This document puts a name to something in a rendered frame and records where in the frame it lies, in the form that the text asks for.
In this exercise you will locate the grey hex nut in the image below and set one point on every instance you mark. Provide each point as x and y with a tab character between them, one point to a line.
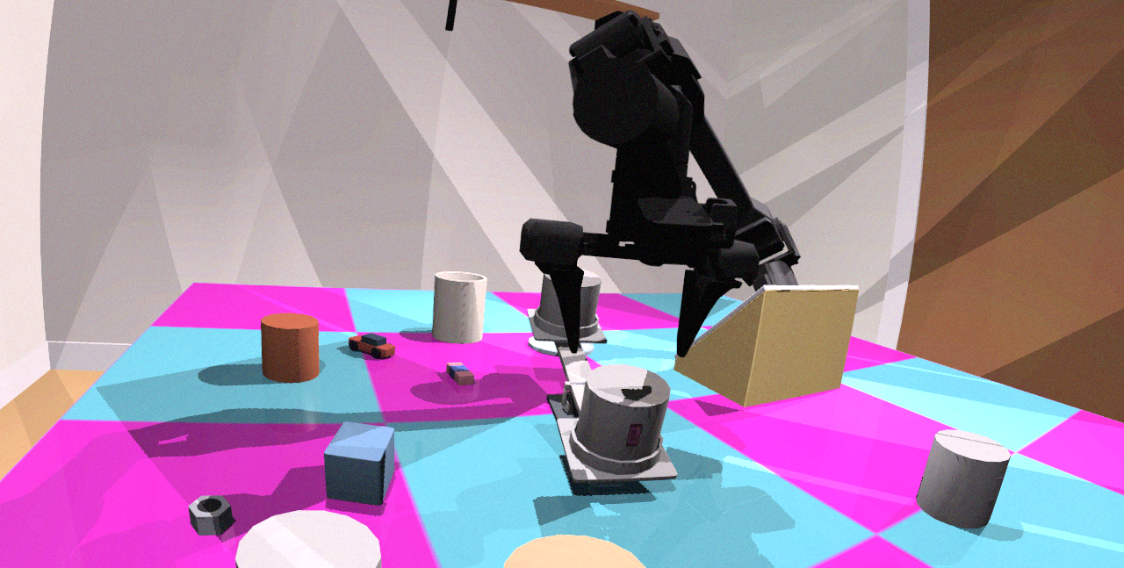
210	515

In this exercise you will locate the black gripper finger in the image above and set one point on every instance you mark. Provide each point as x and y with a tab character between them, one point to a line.
699	296
567	284

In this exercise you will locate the orange-brown cylinder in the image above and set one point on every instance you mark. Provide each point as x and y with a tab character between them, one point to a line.
290	347

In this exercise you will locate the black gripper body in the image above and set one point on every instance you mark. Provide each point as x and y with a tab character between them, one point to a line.
560	243

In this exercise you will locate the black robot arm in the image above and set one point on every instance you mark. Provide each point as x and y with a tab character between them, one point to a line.
636	89

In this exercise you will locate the dark grey cylinder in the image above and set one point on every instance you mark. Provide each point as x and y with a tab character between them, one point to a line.
549	308
962	479
622	411

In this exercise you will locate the grey open cylinder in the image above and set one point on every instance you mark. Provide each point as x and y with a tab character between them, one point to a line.
458	308

